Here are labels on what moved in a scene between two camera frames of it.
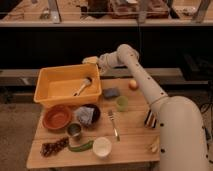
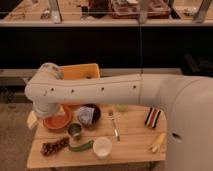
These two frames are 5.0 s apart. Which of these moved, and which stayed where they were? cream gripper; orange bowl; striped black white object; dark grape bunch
Moved: cream gripper
Stayed: dark grape bunch; orange bowl; striped black white object
